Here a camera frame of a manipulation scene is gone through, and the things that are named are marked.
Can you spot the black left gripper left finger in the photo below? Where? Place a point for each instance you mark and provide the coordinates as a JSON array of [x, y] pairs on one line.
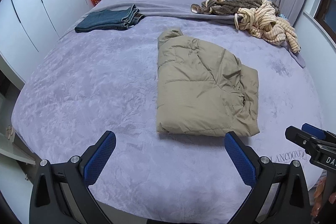
[[48, 202]]

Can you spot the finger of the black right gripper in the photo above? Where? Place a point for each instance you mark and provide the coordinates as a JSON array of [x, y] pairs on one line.
[[312, 130], [308, 142]]

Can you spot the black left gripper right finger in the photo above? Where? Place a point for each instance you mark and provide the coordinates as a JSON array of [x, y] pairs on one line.
[[291, 201]]

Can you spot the beige puffer jacket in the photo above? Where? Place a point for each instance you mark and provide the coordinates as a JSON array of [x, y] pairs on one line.
[[204, 89]]

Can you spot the right hand with painted nails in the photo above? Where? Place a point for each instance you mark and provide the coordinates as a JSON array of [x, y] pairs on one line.
[[318, 197]]

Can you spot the dark framed window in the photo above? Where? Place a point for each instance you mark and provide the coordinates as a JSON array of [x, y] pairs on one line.
[[326, 17]]

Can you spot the brown and cream striped garment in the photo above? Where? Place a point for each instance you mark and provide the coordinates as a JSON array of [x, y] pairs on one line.
[[261, 18]]

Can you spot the folded blue jeans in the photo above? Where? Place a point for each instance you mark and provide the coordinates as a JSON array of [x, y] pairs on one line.
[[110, 20]]

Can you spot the white wardrobe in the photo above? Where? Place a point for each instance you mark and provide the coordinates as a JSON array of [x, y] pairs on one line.
[[30, 29]]

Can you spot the lilac blanket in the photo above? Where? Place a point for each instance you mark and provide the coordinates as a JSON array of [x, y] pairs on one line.
[[216, 28]]

